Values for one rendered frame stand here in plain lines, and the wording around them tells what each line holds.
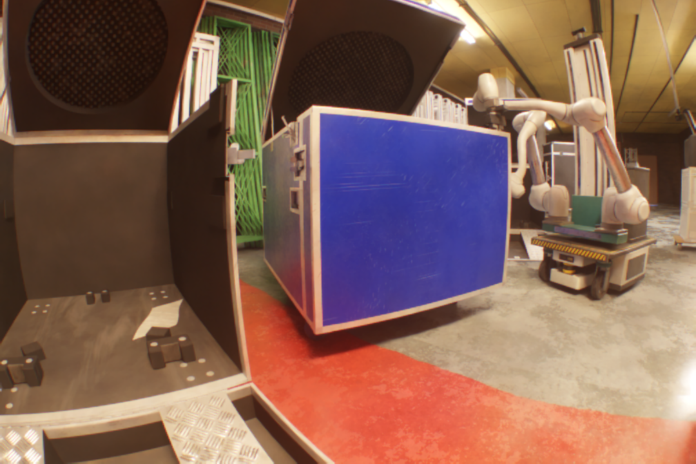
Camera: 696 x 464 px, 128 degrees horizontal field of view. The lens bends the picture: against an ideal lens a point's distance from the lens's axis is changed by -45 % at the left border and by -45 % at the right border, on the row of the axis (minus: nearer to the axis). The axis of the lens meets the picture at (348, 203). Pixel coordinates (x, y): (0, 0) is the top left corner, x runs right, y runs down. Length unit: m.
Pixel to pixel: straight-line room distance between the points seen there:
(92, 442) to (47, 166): 1.23
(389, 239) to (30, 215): 1.67
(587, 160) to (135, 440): 2.73
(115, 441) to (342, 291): 0.88
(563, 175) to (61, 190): 7.92
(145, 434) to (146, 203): 1.14
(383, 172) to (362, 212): 0.16
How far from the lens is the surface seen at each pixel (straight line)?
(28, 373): 1.06
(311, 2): 1.68
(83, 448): 0.96
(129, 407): 0.89
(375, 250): 1.15
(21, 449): 0.91
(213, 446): 0.78
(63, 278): 1.77
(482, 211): 1.49
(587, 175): 2.47
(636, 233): 2.51
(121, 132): 1.72
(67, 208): 1.71
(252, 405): 0.96
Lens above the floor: 0.70
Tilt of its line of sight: 4 degrees down
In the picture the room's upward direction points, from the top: straight up
